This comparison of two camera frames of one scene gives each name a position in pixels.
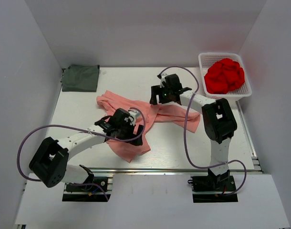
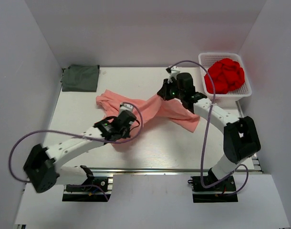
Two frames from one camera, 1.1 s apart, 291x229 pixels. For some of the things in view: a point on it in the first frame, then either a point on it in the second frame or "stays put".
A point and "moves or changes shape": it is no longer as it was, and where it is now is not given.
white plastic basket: [207, 58] stays put
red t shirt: [225, 76] stays put
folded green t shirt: [80, 78] stays put
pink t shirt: [109, 102] moves or changes shape
